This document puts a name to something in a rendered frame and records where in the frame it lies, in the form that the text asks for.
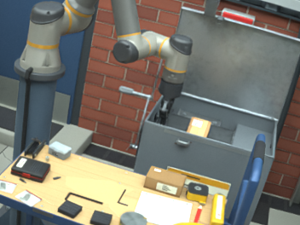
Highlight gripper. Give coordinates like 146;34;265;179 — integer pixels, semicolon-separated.
155;79;184;125

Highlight grey stay rod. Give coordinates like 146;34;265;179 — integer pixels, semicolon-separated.
153;58;164;98

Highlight orange test carton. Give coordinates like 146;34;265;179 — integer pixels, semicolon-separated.
186;116;212;138

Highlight grey parcel box body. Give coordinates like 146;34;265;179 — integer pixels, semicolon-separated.
133;91;279;225

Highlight brown cardboard box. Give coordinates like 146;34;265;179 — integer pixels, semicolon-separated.
143;165;188;198

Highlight grey parcel box lid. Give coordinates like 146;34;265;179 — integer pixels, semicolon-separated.
175;6;300;119

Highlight blue trolley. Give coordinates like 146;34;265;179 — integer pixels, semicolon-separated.
0;133;267;225

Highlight small grey-blue box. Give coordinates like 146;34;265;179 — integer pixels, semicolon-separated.
48;141;72;161

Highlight yellow ruler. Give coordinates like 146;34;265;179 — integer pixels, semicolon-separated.
166;166;231;191

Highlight small black hex key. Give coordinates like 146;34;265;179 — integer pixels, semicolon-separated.
117;188;129;207

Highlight white paper sheet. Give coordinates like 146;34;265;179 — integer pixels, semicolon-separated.
133;190;193;225

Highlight red pen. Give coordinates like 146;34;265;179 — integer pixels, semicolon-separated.
193;204;204;224

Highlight yellow handheld device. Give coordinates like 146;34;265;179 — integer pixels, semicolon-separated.
210;193;227;225

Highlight grey round disc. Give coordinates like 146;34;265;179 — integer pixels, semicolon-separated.
119;211;148;225

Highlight large black hex key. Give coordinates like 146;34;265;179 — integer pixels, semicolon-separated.
64;192;104;206

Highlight black ribbed pad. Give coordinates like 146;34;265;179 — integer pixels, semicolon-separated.
57;199;84;219
89;210;113;225

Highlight black case with red clasp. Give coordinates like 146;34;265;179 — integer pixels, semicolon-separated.
10;156;51;183

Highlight white paper card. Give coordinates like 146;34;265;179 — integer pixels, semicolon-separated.
0;179;18;194
14;189;43;208

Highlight blue door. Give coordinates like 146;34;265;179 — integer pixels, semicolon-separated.
0;0;96;125

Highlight grey wall pipe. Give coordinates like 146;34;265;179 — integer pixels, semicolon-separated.
118;85;153;151

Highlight grey box front handle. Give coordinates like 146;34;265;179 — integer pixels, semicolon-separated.
175;137;192;148

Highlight grey wall bracket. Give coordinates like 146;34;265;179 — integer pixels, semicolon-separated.
205;0;222;17

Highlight red latch handle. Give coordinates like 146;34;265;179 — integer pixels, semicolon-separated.
221;8;256;26

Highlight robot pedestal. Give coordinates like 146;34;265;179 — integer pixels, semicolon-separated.
12;72;59;159

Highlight black bracket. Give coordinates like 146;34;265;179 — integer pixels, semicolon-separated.
24;137;47;159

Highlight black cable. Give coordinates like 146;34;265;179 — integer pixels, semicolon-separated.
20;66;34;153

